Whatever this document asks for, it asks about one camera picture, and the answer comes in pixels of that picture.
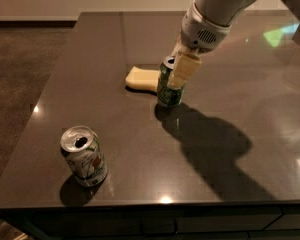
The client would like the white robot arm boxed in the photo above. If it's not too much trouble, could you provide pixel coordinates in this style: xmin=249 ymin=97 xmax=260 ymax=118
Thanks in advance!
xmin=167 ymin=0 xmax=300 ymax=89

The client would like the green soda can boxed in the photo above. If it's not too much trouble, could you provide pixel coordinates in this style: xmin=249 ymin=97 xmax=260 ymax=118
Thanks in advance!
xmin=156 ymin=55 xmax=186 ymax=109

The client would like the yellow sponge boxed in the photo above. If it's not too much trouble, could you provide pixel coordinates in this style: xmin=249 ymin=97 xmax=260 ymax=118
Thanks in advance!
xmin=125 ymin=66 xmax=159 ymax=93

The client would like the dark drawer front with handle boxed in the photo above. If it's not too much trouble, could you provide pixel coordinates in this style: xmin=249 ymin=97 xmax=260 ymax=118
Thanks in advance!
xmin=32 ymin=206 xmax=300 ymax=237

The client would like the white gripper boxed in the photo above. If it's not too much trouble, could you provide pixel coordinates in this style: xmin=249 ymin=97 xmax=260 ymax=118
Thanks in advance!
xmin=167 ymin=0 xmax=231 ymax=89

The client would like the white soda can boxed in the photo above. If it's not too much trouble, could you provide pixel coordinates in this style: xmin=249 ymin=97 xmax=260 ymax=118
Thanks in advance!
xmin=60 ymin=125 xmax=107 ymax=187

